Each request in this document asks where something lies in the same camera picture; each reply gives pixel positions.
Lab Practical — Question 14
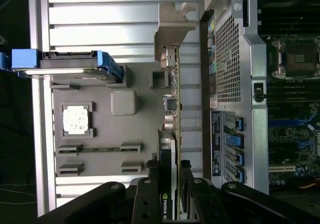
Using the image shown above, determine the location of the grey parts rack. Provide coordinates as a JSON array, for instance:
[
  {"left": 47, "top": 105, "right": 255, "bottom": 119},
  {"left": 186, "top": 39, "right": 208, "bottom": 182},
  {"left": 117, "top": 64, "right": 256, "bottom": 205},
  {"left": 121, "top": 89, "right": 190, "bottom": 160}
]
[{"left": 49, "top": 62, "right": 181, "bottom": 179}]

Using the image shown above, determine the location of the white expansion slot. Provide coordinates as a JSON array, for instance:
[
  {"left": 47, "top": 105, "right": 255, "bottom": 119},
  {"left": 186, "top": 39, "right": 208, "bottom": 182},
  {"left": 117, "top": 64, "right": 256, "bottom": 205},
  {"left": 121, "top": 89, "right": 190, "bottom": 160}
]
[{"left": 268, "top": 166, "right": 295, "bottom": 173}]

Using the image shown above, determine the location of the black open PC case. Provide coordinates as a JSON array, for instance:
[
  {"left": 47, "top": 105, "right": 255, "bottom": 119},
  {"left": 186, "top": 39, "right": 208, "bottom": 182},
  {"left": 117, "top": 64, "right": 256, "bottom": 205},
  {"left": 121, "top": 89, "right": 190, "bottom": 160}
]
[{"left": 199, "top": 0, "right": 320, "bottom": 196}]

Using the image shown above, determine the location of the green Dell motherboard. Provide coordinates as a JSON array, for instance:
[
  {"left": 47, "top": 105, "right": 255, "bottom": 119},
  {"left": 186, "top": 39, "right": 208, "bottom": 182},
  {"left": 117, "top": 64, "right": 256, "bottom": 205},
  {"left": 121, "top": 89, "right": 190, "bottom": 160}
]
[{"left": 257, "top": 8, "right": 320, "bottom": 185}]

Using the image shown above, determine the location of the silver CPU chip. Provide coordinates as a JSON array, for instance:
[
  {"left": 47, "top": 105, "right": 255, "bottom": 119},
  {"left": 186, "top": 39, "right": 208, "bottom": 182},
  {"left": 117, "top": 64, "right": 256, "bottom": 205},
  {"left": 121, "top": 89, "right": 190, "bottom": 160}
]
[{"left": 62, "top": 107, "right": 90, "bottom": 135}]

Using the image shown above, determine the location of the blue expansion slot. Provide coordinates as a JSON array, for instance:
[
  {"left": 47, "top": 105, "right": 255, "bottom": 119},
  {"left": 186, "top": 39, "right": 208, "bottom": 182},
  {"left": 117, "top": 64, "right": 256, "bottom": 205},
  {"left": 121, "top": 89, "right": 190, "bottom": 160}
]
[{"left": 268, "top": 119, "right": 312, "bottom": 125}]

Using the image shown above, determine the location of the black RAM slot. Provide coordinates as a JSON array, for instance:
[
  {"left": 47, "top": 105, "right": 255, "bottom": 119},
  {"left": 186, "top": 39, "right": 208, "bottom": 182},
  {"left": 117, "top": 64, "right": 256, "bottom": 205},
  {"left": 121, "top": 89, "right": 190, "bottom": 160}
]
[
  {"left": 257, "top": 7, "right": 320, "bottom": 14},
  {"left": 267, "top": 95, "right": 320, "bottom": 102},
  {"left": 257, "top": 20, "right": 320, "bottom": 27},
  {"left": 257, "top": 13, "right": 320, "bottom": 21},
  {"left": 257, "top": 26, "right": 320, "bottom": 34},
  {"left": 267, "top": 90, "right": 320, "bottom": 96},
  {"left": 267, "top": 85, "right": 320, "bottom": 91},
  {"left": 267, "top": 80, "right": 320, "bottom": 86}
]

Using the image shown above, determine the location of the CPU socket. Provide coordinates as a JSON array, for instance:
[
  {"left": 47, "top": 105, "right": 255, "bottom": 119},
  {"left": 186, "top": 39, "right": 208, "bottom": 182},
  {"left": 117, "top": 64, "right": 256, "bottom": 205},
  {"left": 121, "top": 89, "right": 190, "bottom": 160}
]
[{"left": 271, "top": 38, "right": 320, "bottom": 79}]

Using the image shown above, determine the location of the hard disk with blue caddy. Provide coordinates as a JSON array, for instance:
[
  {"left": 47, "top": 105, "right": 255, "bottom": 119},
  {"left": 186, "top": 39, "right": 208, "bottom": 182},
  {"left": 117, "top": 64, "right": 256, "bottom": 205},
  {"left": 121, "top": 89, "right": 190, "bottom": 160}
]
[{"left": 0, "top": 48, "right": 125, "bottom": 85}]

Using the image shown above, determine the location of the black yellow wire bundle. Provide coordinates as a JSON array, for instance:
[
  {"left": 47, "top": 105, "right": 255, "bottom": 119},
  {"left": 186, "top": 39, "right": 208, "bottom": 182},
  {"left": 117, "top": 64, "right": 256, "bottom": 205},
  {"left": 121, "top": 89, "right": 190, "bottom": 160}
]
[{"left": 297, "top": 180, "right": 320, "bottom": 191}]

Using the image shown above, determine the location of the black chassis intrusion switch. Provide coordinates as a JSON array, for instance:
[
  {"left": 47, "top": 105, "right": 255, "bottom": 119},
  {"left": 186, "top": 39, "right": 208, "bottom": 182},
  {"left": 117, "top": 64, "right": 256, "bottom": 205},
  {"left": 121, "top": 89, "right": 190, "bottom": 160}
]
[{"left": 253, "top": 82, "right": 265, "bottom": 103}]

